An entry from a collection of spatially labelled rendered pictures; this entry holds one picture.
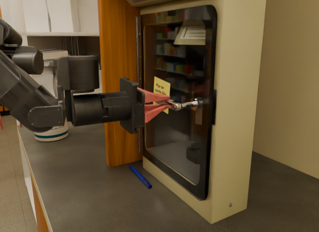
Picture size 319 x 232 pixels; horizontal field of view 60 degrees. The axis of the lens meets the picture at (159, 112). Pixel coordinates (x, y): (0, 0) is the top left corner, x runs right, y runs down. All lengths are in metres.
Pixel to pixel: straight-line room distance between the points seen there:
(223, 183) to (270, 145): 0.45
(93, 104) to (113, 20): 0.36
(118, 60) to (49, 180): 0.40
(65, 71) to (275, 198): 0.58
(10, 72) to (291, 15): 0.78
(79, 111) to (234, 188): 0.37
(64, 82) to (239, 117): 0.35
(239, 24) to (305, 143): 0.52
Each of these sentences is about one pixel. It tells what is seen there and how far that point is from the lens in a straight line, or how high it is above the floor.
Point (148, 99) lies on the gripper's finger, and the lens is 0.54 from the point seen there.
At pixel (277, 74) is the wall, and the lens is 0.98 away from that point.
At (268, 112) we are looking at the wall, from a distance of 1.02.
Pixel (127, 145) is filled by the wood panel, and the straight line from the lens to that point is 0.89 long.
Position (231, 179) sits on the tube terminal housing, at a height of 1.03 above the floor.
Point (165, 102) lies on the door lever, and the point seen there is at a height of 1.20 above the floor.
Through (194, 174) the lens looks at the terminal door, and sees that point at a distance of 0.62.
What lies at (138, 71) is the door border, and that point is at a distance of 0.78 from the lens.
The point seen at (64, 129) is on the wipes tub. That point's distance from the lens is 1.18.
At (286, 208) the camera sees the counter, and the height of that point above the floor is 0.94.
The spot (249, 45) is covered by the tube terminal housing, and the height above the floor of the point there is 1.32.
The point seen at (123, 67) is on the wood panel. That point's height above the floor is 1.25.
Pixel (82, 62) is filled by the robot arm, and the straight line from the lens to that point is 0.49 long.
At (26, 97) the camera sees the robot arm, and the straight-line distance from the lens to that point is 0.50.
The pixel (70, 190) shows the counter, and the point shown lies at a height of 0.94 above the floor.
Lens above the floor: 1.33
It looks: 15 degrees down
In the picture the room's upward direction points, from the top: straight up
